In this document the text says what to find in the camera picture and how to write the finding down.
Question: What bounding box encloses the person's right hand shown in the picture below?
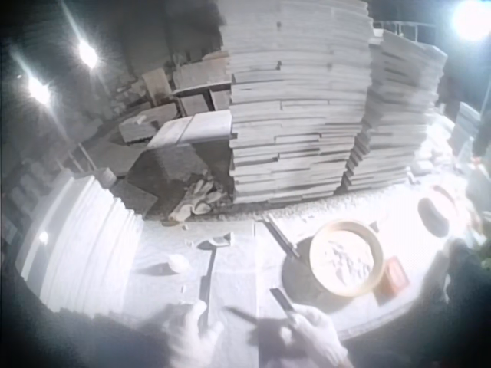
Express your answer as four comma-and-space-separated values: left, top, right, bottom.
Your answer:
278, 304, 349, 368

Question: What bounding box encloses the person's left hand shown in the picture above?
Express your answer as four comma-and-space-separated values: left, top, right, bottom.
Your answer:
163, 300, 226, 368

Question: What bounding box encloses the dark hand tool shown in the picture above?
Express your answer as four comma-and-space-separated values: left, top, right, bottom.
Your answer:
269, 287, 297, 327

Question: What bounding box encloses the round wooden sieve with powder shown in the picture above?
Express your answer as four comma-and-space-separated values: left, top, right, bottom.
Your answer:
308, 219, 385, 297

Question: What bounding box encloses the pair of dark metal strips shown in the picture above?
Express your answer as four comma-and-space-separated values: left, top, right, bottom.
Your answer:
262, 212, 302, 259

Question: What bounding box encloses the red rectangular box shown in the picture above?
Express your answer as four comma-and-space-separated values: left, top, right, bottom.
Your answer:
382, 255, 410, 299

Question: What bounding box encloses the small white trowel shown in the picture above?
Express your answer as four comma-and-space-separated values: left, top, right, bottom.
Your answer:
194, 235, 232, 251

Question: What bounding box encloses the white plaster lump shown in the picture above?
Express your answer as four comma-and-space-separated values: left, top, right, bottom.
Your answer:
166, 254, 192, 274

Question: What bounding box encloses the pair of white work gloves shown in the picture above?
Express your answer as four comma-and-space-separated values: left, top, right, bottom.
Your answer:
168, 179, 220, 223

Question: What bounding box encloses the tall stack of white boards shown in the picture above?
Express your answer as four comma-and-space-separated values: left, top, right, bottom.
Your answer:
216, 0, 375, 205

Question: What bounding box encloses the shorter stack of white boards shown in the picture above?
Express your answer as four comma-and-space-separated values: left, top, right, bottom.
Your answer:
338, 28, 449, 192

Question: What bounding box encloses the ribbed stack of white panels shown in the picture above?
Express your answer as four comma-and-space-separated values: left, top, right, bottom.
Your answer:
19, 174, 143, 312

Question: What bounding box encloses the heap of grey board offcuts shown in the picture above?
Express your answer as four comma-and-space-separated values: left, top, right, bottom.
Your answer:
78, 49, 233, 215

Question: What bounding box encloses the bright work lamp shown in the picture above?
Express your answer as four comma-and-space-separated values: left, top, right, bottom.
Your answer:
25, 74, 53, 108
75, 38, 100, 71
449, 0, 491, 36

